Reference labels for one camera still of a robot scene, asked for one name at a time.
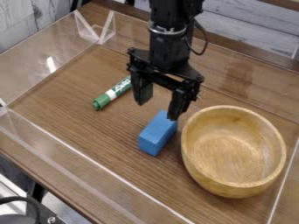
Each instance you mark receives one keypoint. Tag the clear acrylic tray wall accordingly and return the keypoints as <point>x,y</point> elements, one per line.
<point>81,151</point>

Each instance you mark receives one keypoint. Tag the blue foam block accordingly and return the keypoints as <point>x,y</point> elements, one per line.
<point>157,134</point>

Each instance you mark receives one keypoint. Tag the green dry erase marker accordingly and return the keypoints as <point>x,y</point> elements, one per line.
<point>106,98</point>

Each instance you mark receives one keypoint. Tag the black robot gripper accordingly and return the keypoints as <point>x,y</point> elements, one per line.
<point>163,65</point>

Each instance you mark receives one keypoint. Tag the black metal table frame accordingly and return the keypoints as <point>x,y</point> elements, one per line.
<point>38,214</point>

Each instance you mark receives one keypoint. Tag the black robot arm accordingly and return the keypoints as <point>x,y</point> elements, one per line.
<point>173,16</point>

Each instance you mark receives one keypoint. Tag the light wooden bowl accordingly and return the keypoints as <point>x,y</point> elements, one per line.
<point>233,151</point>

